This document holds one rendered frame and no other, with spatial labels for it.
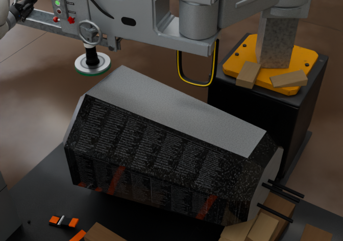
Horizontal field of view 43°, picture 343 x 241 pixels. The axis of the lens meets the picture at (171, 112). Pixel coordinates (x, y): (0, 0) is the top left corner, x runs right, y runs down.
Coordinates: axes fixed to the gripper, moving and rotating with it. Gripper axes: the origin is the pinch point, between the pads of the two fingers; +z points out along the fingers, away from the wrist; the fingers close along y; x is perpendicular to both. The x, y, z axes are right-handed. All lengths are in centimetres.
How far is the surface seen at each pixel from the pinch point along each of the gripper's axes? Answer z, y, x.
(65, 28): 17.5, 27.1, -0.1
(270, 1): 61, 13, 102
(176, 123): 2, 60, 71
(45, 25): 22.5, 31.3, -17.5
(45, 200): -21, 141, -15
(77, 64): 23, 54, 0
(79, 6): 17.5, 11.5, 11.6
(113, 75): 27, 60, 21
